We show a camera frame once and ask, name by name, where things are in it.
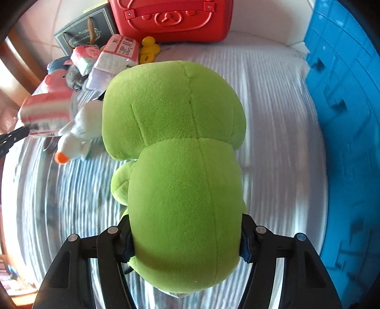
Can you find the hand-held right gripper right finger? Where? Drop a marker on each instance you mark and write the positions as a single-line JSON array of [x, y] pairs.
[[244, 249]]

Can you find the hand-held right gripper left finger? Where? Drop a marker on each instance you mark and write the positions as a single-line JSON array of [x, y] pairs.
[[114, 246]]

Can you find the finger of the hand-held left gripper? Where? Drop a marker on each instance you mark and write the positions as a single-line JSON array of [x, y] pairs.
[[13, 137]]

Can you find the pink striped box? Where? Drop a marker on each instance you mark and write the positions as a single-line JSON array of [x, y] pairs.
[[44, 113]]

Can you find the green plush toy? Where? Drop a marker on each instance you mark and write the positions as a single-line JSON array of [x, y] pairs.
[[178, 178]]

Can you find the blue plastic crate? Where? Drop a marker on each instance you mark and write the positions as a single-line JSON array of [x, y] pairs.
[[350, 148]]

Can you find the yellow duck toy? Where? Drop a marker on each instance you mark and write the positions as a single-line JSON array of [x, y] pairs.
[[150, 47]]

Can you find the white goose plush toy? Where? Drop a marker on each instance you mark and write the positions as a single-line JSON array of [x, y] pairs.
[[80, 130]]

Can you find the pink plush toy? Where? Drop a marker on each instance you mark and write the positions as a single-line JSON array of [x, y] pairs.
[[56, 84]]

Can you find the blue plush toy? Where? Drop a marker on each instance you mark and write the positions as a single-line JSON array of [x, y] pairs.
[[58, 65]]

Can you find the grey plush toy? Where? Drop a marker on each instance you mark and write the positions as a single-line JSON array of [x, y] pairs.
[[75, 77]]

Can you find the pink packet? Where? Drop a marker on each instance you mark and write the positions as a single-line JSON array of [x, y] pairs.
[[84, 58]]

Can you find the black gift bag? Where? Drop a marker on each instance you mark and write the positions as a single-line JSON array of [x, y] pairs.
[[80, 32]]

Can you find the pink white labelled box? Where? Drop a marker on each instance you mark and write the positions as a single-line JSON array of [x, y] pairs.
[[115, 59]]

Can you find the small cream box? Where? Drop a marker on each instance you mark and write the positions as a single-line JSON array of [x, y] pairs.
[[96, 7]]

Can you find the red bear-embossed carry case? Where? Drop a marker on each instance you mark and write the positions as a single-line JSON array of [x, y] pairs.
[[166, 23]]

